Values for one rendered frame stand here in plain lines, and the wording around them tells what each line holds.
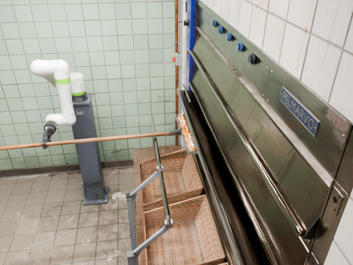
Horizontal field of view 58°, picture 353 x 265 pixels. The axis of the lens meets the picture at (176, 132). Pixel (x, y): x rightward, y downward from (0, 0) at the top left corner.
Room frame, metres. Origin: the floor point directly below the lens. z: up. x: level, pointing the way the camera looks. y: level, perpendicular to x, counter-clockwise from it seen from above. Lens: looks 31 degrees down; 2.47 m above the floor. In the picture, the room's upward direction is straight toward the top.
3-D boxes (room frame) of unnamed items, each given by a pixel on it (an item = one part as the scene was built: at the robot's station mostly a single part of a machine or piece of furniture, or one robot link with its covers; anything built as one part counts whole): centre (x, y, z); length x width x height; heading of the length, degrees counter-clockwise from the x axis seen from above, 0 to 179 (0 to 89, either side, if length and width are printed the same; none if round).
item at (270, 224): (1.53, -0.28, 1.54); 1.79 x 0.11 x 0.19; 8
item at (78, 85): (2.66, 0.91, 1.36); 0.16 x 0.13 x 0.19; 92
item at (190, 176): (2.08, 0.07, 0.72); 0.56 x 0.49 x 0.28; 9
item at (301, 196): (1.53, -0.28, 1.80); 1.79 x 0.11 x 0.19; 8
